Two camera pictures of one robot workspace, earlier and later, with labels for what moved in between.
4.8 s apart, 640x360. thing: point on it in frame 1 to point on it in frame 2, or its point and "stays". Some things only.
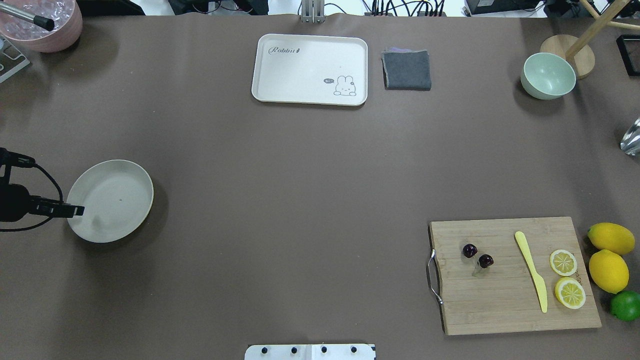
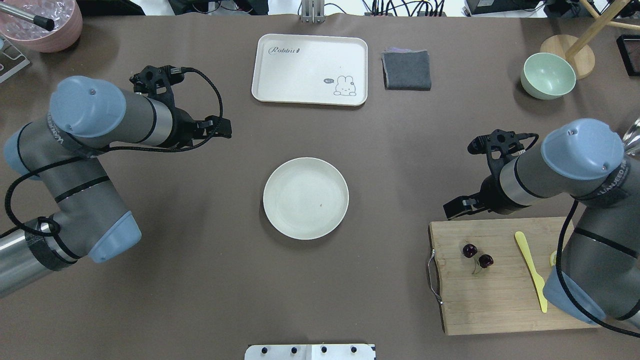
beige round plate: (117, 197) to (306, 198)
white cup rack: (11, 60) stays
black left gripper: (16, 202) to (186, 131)
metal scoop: (630, 143) stays
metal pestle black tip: (44, 22) stays
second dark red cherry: (485, 260) stays
